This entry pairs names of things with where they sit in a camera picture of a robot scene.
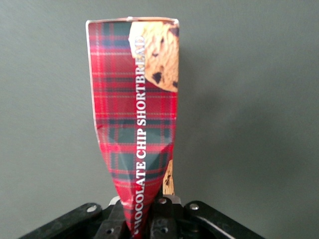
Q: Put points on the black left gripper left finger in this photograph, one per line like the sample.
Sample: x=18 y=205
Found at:
x=112 y=224

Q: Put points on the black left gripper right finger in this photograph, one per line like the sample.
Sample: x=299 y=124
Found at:
x=163 y=221

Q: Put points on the red tartan cookie box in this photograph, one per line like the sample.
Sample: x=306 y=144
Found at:
x=134 y=112

